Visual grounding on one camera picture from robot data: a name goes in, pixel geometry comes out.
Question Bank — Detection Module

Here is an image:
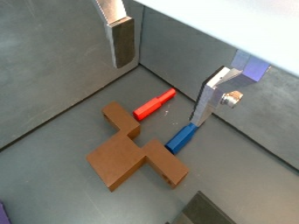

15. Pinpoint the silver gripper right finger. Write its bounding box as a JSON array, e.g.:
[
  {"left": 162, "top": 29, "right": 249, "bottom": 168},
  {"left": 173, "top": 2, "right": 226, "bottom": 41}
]
[{"left": 189, "top": 50, "right": 269, "bottom": 127}]

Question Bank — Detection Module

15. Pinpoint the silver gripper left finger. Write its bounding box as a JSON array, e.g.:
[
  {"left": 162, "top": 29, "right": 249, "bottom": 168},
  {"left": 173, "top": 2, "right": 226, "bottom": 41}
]
[{"left": 93, "top": 0, "right": 135, "bottom": 68}]

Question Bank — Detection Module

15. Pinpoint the brown T-shaped block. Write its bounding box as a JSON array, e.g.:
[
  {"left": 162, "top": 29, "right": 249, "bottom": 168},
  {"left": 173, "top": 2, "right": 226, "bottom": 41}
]
[{"left": 86, "top": 101, "right": 189, "bottom": 192}]

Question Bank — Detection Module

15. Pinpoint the blue peg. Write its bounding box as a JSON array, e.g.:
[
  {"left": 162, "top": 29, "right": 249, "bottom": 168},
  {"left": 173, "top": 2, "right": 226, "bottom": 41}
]
[{"left": 164, "top": 123, "right": 198, "bottom": 154}]

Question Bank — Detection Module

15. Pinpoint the red peg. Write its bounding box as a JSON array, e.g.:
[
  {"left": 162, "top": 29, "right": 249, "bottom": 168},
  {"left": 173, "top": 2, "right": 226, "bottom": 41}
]
[{"left": 133, "top": 88, "right": 176, "bottom": 121}]

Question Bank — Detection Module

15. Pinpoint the purple base block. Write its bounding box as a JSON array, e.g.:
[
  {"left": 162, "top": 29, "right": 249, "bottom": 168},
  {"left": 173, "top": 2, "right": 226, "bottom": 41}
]
[{"left": 0, "top": 201, "right": 10, "bottom": 224}]

